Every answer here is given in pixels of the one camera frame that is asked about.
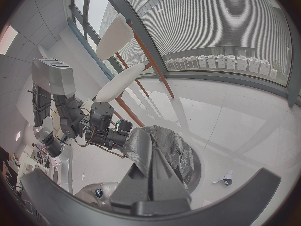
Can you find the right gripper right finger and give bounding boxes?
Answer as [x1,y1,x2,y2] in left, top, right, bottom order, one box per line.
[152,146,191,206]

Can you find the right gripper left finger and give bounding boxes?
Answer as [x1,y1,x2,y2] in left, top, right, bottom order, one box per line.
[110,163,151,206]

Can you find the black plastic bag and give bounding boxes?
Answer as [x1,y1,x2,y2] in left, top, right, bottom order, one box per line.
[121,125,194,192]

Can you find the white paper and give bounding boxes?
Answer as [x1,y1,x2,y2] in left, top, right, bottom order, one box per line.
[212,170,234,186]

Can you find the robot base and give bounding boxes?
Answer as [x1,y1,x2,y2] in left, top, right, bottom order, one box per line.
[73,181,120,208]

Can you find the white trash bin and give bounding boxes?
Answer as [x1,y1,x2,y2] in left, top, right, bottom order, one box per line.
[186,145,205,195]

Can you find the white chair wooden legs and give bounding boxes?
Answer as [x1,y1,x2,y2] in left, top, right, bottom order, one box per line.
[95,13,175,128]

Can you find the blue-green curtain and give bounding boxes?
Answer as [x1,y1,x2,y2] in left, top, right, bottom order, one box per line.
[67,17,118,77]

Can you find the window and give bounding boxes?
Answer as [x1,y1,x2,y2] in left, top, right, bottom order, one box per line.
[68,0,297,108]

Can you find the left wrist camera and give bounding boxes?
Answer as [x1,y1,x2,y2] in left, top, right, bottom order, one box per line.
[117,119,133,136]

